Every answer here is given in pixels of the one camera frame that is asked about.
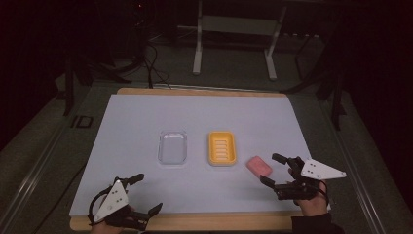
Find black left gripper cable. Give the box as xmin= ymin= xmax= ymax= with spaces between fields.
xmin=87 ymin=186 xmax=115 ymax=226

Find black floor cables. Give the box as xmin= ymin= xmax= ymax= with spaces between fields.
xmin=141 ymin=41 xmax=172 ymax=90

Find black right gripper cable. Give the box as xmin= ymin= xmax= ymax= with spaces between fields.
xmin=319 ymin=186 xmax=330 ymax=207

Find person's right hand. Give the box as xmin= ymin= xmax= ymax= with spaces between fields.
xmin=286 ymin=167 xmax=329 ymax=217

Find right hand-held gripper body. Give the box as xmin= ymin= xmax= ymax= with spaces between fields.
xmin=274 ymin=156 xmax=348 ymax=202

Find person's left hand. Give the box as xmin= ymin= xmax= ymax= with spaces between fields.
xmin=90 ymin=204 xmax=138 ymax=234

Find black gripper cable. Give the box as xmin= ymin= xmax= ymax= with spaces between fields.
xmin=87 ymin=186 xmax=115 ymax=226
xmin=319 ymin=186 xmax=330 ymax=207

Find white metal stand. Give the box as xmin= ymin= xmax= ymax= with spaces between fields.
xmin=176 ymin=0 xmax=288 ymax=81

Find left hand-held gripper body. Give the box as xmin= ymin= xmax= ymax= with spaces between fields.
xmin=93 ymin=176 xmax=150 ymax=232

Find pink soap bar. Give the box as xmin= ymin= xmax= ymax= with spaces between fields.
xmin=245 ymin=155 xmax=273 ymax=178

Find metal floor rail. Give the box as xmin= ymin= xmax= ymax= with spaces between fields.
xmin=0 ymin=125 xmax=71 ymax=228
xmin=319 ymin=97 xmax=393 ymax=234

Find pale lavender table mat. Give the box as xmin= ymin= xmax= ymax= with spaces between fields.
xmin=68 ymin=94 xmax=332 ymax=217

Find black tripod stand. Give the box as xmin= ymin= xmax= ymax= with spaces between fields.
xmin=54 ymin=53 xmax=132 ymax=118
xmin=280 ymin=33 xmax=348 ymax=132

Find wooden table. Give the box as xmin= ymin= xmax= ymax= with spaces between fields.
xmin=69 ymin=87 xmax=305 ymax=232

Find yellow soap dish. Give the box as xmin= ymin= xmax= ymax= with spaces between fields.
xmin=207 ymin=130 xmax=238 ymax=167

